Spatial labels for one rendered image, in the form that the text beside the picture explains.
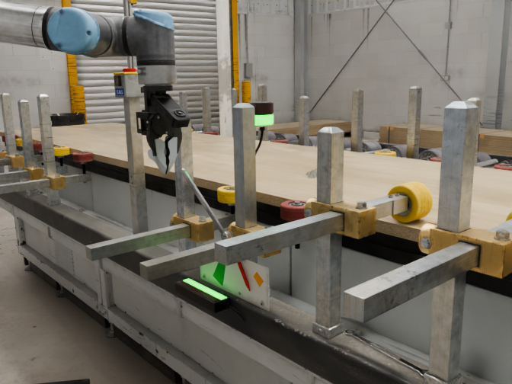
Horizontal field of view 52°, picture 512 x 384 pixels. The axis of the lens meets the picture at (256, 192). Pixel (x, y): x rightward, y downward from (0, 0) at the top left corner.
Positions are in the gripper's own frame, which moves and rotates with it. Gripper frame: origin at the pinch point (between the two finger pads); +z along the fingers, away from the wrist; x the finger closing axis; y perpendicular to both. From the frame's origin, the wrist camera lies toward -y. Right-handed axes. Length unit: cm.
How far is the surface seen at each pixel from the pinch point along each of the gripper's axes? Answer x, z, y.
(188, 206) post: -7.6, 11.3, 2.8
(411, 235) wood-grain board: -24, 10, -53
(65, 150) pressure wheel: -21, 9, 122
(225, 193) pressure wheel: -16.7, 8.6, -1.1
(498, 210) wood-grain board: -49, 8, -59
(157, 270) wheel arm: 18.8, 13.9, -25.9
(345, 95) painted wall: -762, 19, 574
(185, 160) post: -7.3, -1.1, 2.8
